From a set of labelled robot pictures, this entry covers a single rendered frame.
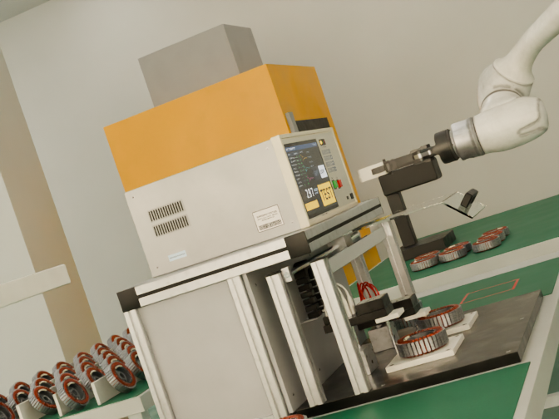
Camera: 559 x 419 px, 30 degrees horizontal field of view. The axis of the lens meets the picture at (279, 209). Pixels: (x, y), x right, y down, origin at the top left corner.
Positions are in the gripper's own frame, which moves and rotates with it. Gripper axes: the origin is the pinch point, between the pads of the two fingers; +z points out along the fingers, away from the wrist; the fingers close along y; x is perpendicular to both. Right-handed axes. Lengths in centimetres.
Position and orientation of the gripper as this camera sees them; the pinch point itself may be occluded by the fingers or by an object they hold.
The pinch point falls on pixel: (373, 171)
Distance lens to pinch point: 245.5
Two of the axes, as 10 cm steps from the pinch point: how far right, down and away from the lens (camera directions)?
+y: 3.1, -1.1, 9.4
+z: -8.9, 3.0, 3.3
